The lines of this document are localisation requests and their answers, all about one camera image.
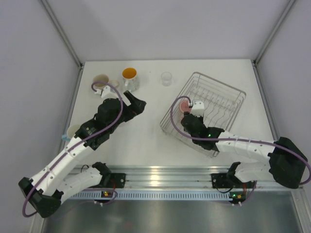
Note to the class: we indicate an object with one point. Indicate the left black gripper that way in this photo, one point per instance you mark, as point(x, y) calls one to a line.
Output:
point(138, 108)

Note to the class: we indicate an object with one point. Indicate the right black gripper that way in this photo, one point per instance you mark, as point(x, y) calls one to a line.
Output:
point(201, 119)

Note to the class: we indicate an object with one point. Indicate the pink patterned mug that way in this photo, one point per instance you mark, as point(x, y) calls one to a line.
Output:
point(184, 108)

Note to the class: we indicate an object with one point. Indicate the cream coral pattern mug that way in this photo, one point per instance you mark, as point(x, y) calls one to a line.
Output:
point(99, 83)

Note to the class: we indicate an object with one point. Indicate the light blue mug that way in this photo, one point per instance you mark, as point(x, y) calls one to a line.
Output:
point(70, 133)

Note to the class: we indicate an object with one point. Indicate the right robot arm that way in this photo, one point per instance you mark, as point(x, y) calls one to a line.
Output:
point(280, 161)

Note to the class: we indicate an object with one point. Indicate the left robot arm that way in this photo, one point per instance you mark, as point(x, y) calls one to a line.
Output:
point(47, 190)

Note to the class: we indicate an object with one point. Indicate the orange interior white mug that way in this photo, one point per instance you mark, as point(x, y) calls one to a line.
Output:
point(130, 79)

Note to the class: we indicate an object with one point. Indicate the clear glass cup far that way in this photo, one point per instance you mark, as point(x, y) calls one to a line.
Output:
point(166, 78)

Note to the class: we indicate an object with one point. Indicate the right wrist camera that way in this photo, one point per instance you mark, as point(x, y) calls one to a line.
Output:
point(197, 108)

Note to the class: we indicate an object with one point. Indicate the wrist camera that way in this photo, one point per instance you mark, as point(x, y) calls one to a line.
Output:
point(197, 108)
point(106, 93)

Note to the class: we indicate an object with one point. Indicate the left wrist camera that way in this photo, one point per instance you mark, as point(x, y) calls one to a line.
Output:
point(106, 93)

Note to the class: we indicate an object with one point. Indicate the wire dish rack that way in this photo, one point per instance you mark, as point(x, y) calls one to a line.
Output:
point(222, 104)

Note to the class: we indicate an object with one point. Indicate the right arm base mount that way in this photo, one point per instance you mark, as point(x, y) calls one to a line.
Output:
point(219, 181)

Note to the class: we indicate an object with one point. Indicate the aluminium mounting rail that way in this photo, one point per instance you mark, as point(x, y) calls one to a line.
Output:
point(168, 177)

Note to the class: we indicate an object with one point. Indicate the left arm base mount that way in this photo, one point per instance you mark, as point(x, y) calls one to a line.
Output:
point(116, 179)

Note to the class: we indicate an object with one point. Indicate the perforated cable duct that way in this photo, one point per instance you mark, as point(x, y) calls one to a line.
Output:
point(153, 195)

